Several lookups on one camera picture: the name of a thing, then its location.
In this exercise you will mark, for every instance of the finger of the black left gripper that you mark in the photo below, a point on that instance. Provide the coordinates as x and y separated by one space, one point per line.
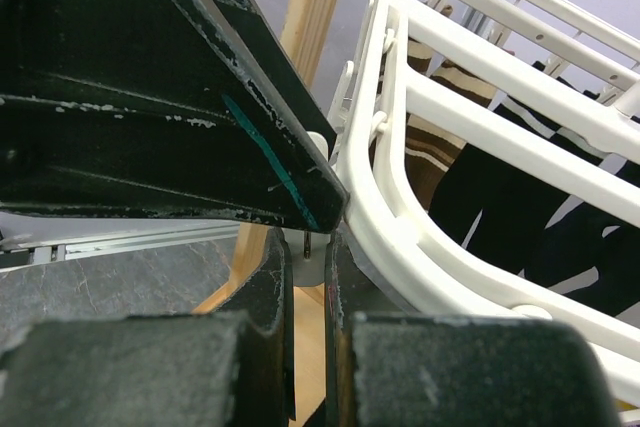
159 109

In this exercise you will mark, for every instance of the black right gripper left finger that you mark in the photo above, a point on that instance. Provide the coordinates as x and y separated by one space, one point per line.
233 366

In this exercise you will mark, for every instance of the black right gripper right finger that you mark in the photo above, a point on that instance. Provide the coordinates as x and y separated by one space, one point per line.
386 367

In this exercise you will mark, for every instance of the white plastic clip hanger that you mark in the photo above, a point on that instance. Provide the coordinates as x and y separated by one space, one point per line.
427 268

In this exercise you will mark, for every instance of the black sock white stripes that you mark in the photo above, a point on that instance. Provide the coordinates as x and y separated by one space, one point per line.
515 207

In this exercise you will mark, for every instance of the wooden drying rack stand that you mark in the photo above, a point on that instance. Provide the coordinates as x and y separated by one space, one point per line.
303 37

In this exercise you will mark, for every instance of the brown striped sock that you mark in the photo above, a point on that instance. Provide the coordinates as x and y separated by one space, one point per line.
430 150

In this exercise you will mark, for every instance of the plain black sock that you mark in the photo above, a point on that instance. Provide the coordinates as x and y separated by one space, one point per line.
586 238

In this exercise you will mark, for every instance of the aluminium rail frame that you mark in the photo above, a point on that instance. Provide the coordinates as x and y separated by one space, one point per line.
19 254

